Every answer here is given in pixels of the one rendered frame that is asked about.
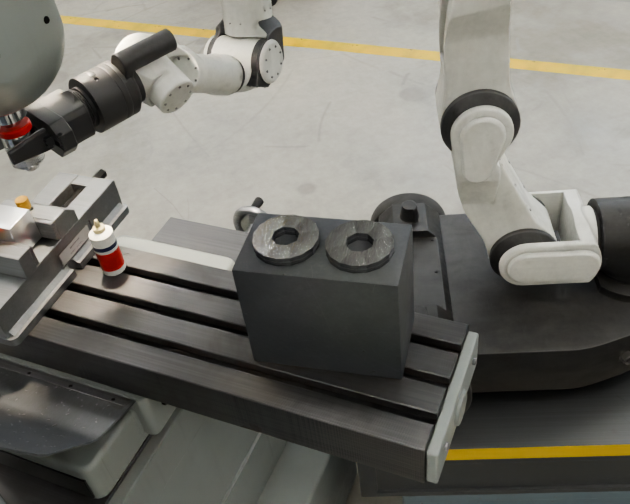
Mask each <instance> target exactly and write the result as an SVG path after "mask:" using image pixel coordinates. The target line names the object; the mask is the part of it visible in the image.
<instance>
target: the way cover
mask: <svg viewBox="0 0 630 504"><path fill-rule="evenodd" d="M6 369H8V370H6ZM30 371H32V373H31V372H30ZM1 372H3V373H1ZM21 382H22V383H21ZM37 386H39V387H37ZM46 386H48V387H46ZM56 386H58V387H57V388H55V387H56ZM71 389H72V390H71ZM74 389H76V390H75V391H74ZM25 390H27V391H25ZM69 390H71V391H69ZM13 391H14V392H15V391H16V392H15V393H14V392H13ZM36 392H37V393H36ZM94 396H97V397H94ZM78 397H79V398H78ZM8 398H9V399H8ZM16 399H17V400H16ZM81 399H83V400H82V401H81ZM61 401H62V403H61ZM135 403H136V401H134V400H131V399H128V398H125V397H122V396H118V395H115V394H112V393H109V392H106V391H102V390H99V389H96V388H93V387H90V386H86V385H83V384H80V383H77V382H73V381H70V380H67V379H64V378H61V377H57V376H54V375H51V374H48V373H45V372H41V371H38V370H35V369H32V368H29V367H25V366H22V365H19V364H16V363H13V362H9V361H6V360H3V359H0V450H3V451H9V452H14V453H19V454H24V455H29V456H35V457H45V456H50V455H53V454H57V453H60V452H64V451H67V450H71V449H74V448H78V447H81V446H85V445H88V444H91V443H94V442H96V441H97V440H99V439H100V438H101V437H102V436H103V435H104V434H105V433H106V432H107V431H108V430H109V429H110V428H111V427H112V426H113V425H114V424H115V423H116V422H117V421H118V420H119V419H120V418H121V417H122V416H123V415H124V414H125V413H126V412H127V411H128V410H129V409H130V408H131V407H132V406H133V405H134V404H135ZM57 404H58V405H57ZM96 404H98V405H96ZM56 405H57V406H56ZM64 405H65V406H64ZM82 405H83V406H82ZM107 405H109V406H107ZM81 406H82V407H81ZM46 407H47V409H46ZM69 408H70V410H68V409H69ZM103 408H104V409H103ZM8 409H10V410H8ZM68 412H69V414H68ZM19 413H20V415H19ZM8 414H9V415H8ZM23 414H25V415H23ZM42 414H43V415H42ZM66 414H67V415H66ZM109 414H110V415H109ZM77 418H78V419H77ZM95 418H97V419H95ZM47 419H51V420H47ZM19 421H21V422H19ZM95 421H97V423H96V422H95ZM56 423H57V424H56ZM11 424H12V425H11ZM54 424H56V425H54ZM75 424H76V425H75ZM45 425H46V426H45ZM52 425H54V426H52ZM82 427H85V428H82ZM46 428H48V429H46ZM14 431H15V432H14ZM23 431H24V433H23ZM53 434H54V435H53ZM57 435H59V436H57ZM60 435H63V436H64V437H63V436H60ZM42 436H44V437H42ZM19 438H21V439H22V440H20V439H19ZM3 440H5V441H3ZM46 440H47V441H46ZM26 441H29V442H26ZM60 442H63V443H60ZM8 443H10V444H8ZM37 444H38V445H37ZM50 446H52V447H50ZM54 446H56V447H54Z"/></svg>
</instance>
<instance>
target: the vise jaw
mask: <svg viewBox="0 0 630 504"><path fill-rule="evenodd" d="M30 203H31V205H32V206H31V208H30V209H29V211H30V213H31V215H32V217H33V219H34V221H35V224H36V226H37V228H38V230H39V232H40V234H41V236H42V237H44V238H50V239H55V240H59V238H60V239H62V238H63V237H64V235H65V234H66V233H67V232H68V231H69V230H70V229H71V228H72V227H73V225H74V224H75V223H76V222H77V221H78V217H77V215H76V212H75V210H74V209H69V208H63V207H57V206H51V205H45V204H40V203H34V202H30ZM1 205H7V206H12V207H17V206H16V204H15V199H5V200H4V201H3V202H2V203H1Z"/></svg>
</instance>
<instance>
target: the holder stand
mask: <svg viewBox="0 0 630 504"><path fill-rule="evenodd" d="M232 273H233V277H234V281H235V285H236V289H237V293H238V297H239V301H240V305H241V309H242V313H243V317H244V321H245V325H246V329H247V333H248V337H249V341H250V345H251V349H252V353H253V357H254V360H255V361H260V362H268V363H276V364H284V365H291V366H299V367H307V368H315V369H323V370H330V371H338V372H346V373H354V374H362V375H369V376H377V377H385V378H393V379H402V378H403V374H404V369H405V364H406V359H407V354H408V348H409V343H410V338H411V333H412V328H413V323H414V275H413V232H412V225H410V224H398V223H385V222H374V221H369V220H346V219H333V218H320V217H307V216H300V215H295V214H291V215H280V214H267V213H258V214H257V216H256V218H255V221H254V223H253V225H252V227H251V229H250V231H249V234H248V236H247V238H246V240H245V242H244V244H243V247H242V249H241V251H240V253H239V255H238V257H237V260H236V262H235V264H234V266H233V268H232Z"/></svg>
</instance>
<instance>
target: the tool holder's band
mask: <svg viewBox="0 0 630 504"><path fill-rule="evenodd" d="M31 128H32V123H31V121H30V119H29V118H28V117H26V116H25V117H24V118H23V119H22V120H21V122H20V124H19V125H18V126H16V127H13V128H6V127H4V126H0V138H2V139H15V138H18V137H21V136H23V135H25V134H26V133H28V132H29V131H30V130H31Z"/></svg>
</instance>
